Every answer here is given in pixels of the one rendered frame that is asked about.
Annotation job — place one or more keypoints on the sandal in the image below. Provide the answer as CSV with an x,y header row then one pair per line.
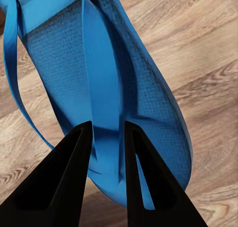
x,y
95,67

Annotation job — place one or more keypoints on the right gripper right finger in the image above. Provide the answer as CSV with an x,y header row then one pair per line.
x,y
173,208

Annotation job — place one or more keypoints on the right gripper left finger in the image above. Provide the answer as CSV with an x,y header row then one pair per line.
x,y
52,195

